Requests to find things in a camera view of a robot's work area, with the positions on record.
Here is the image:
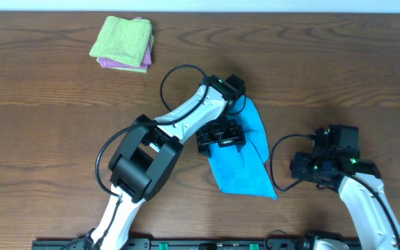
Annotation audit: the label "blue cloth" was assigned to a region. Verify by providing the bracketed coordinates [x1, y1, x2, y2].
[208, 97, 277, 199]

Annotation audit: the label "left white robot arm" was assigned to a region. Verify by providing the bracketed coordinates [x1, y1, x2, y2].
[83, 74, 246, 249]

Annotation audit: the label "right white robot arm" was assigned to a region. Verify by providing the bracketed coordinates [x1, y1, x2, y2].
[290, 125, 400, 249]

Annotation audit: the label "light green bottom cloth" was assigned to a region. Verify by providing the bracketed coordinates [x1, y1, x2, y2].
[97, 35, 154, 73]

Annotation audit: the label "green folded cloth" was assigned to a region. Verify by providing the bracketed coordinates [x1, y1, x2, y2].
[89, 15, 153, 68]

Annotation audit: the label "pink folded cloth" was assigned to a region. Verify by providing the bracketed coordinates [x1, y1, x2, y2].
[97, 17, 153, 69]

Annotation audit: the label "right black cable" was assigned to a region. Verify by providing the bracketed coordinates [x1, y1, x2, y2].
[264, 133, 400, 250]

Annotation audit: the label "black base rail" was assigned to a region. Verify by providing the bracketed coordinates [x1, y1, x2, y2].
[31, 235, 364, 250]

